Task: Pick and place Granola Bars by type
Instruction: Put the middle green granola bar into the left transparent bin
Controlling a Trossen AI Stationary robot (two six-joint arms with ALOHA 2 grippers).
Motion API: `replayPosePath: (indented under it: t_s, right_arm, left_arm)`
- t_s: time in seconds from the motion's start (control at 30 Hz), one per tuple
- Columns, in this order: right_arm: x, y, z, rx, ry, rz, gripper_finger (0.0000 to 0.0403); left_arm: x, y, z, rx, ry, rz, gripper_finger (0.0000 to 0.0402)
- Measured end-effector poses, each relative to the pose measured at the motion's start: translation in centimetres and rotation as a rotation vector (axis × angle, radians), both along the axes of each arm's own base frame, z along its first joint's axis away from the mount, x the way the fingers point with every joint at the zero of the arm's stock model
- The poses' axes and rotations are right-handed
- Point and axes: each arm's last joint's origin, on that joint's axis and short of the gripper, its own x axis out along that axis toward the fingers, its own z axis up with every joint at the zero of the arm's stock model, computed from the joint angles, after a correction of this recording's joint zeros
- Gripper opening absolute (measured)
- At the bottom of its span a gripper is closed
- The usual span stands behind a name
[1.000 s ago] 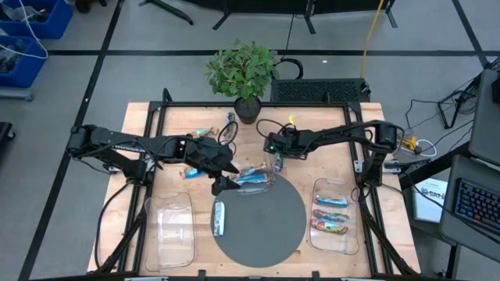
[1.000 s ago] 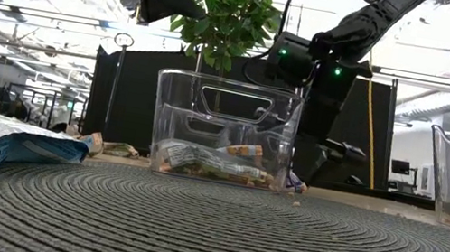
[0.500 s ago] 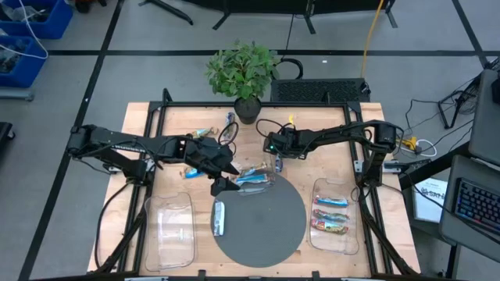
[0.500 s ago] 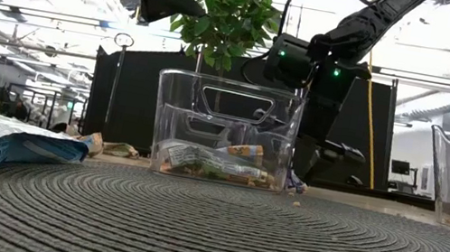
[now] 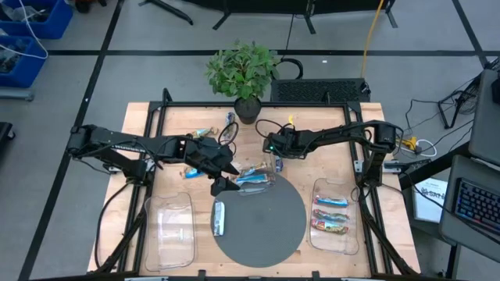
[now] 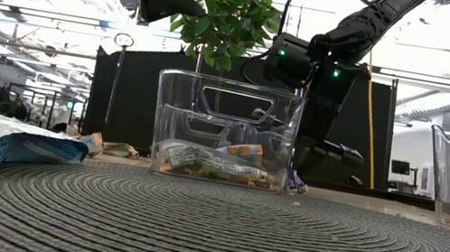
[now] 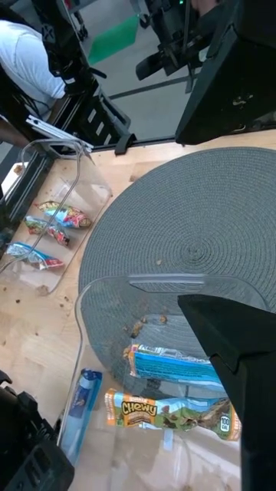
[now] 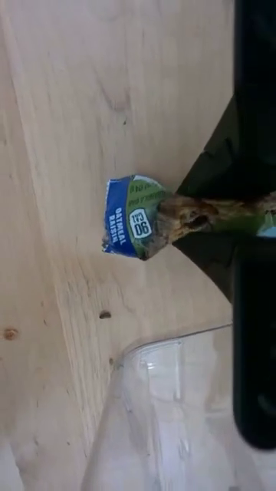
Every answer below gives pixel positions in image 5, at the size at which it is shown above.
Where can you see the white printed sheet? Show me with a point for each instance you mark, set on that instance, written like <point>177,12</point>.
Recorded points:
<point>429,207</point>

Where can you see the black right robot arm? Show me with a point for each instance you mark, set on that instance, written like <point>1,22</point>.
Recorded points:
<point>332,132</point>

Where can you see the green and blue granola bar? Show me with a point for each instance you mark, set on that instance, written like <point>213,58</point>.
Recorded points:
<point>331,215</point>

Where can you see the black table clamp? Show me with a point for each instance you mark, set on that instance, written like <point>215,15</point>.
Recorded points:
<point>202,274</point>
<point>315,275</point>

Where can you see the grey keyboard tray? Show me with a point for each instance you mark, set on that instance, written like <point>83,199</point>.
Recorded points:
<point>453,230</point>

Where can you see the black pole stand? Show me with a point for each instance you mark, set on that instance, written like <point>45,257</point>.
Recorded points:
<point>168,11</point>

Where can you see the green and beige granola bar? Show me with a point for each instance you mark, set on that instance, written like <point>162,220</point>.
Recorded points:
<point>203,132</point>

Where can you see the clear plastic bin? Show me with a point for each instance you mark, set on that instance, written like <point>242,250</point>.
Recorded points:
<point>258,189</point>
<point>334,244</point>
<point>170,234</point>

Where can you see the grey cart base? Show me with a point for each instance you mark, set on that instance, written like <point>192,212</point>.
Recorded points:
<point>15,93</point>

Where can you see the black partition screen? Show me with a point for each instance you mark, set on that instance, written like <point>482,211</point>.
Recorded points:
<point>273,4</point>

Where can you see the blue granola bar red ends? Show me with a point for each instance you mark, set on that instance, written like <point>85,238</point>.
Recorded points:
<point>331,201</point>

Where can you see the blue storage crate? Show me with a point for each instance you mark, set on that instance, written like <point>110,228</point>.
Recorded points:
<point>51,23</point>
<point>31,66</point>

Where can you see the green potted plant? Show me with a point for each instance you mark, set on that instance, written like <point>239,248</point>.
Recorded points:
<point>242,74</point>

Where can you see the black backlit keyboard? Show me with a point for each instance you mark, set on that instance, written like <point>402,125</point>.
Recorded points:
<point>478,205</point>

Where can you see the black metal rig frame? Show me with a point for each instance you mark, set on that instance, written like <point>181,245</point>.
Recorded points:
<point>312,104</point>

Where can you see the black equipment piece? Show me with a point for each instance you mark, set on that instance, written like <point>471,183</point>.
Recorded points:
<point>6,134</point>

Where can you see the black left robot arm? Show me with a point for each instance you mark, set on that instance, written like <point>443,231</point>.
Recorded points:
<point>117,140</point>

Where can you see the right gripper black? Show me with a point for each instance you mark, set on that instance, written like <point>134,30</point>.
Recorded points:
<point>281,144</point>

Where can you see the yellow power plug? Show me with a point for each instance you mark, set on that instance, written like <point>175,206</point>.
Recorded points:
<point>410,143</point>

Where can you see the round grey woven placemat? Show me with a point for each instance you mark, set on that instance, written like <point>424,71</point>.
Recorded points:
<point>259,230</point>

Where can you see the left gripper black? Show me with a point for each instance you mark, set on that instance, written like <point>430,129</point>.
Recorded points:
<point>207,154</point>

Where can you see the dark green granola bar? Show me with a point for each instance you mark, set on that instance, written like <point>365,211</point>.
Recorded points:
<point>229,117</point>

